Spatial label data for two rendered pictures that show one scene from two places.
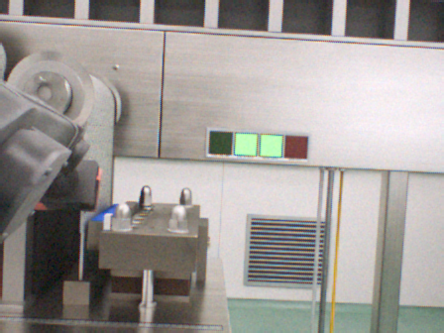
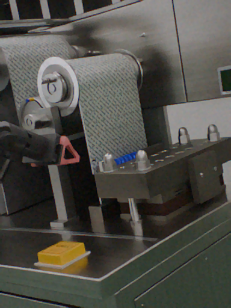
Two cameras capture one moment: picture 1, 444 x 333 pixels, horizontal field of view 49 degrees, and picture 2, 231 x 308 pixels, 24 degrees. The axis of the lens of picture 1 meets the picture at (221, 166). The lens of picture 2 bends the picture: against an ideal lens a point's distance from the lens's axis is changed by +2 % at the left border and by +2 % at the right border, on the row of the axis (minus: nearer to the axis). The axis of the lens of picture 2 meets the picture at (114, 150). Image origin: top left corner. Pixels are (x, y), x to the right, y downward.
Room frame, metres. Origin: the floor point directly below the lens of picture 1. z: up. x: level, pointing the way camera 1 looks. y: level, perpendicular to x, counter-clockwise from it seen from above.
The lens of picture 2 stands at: (-0.06, -0.72, 1.25)
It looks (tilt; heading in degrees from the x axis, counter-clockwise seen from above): 8 degrees down; 44
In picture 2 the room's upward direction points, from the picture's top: 11 degrees counter-clockwise
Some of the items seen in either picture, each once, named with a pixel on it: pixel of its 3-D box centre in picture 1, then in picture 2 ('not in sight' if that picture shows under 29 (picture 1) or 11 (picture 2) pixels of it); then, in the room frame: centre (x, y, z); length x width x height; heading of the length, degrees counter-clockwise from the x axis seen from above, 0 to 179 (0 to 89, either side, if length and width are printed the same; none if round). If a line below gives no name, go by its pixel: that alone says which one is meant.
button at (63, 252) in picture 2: not in sight; (61, 252); (0.60, 0.13, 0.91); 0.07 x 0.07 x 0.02; 2
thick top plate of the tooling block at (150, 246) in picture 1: (160, 230); (168, 165); (1.00, 0.12, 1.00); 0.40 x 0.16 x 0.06; 2
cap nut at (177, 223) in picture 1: (178, 218); (142, 159); (0.84, 0.07, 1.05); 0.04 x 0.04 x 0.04
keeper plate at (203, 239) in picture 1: (203, 247); (205, 176); (1.02, 0.03, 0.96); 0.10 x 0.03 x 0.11; 2
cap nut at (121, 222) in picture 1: (122, 216); (109, 162); (0.83, 0.16, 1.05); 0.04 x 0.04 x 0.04
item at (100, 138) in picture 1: (98, 173); (116, 129); (0.95, 0.24, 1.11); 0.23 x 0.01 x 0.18; 2
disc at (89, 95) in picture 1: (50, 95); (58, 87); (0.83, 0.29, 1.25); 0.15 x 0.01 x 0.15; 92
